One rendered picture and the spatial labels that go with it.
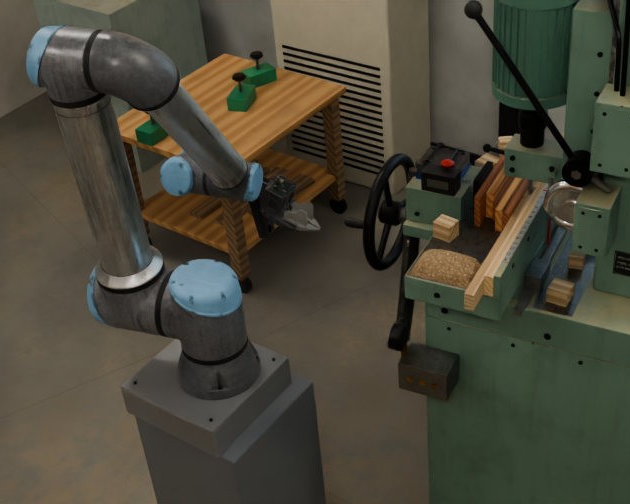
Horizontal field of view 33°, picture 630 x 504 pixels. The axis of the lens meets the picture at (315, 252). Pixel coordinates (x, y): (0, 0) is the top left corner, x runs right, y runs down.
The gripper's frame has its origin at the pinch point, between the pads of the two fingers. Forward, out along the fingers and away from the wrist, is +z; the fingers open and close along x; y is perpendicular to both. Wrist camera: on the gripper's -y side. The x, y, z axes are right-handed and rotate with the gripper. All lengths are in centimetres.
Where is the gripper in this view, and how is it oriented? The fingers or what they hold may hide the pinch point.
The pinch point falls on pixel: (314, 229)
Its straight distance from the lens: 255.4
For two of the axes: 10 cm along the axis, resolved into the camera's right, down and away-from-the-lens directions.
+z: 8.6, 4.8, -1.8
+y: 2.3, -6.8, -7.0
